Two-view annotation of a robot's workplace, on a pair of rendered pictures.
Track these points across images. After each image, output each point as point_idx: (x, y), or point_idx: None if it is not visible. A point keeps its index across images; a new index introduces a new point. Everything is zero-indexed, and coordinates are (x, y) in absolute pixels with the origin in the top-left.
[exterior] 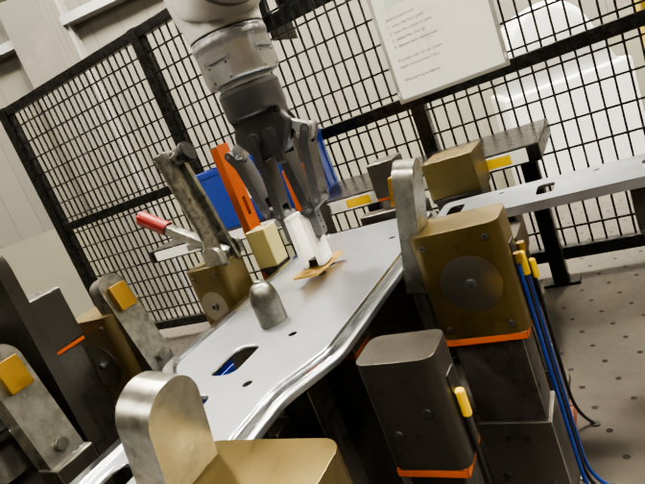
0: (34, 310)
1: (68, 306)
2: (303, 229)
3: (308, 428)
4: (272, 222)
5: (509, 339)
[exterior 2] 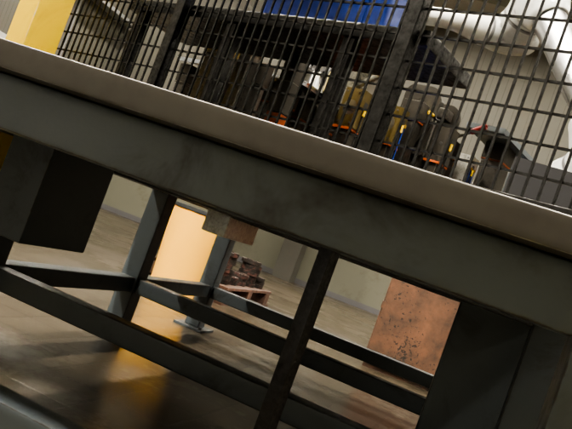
0: (401, 104)
1: (402, 105)
2: (317, 79)
3: None
4: (330, 71)
5: None
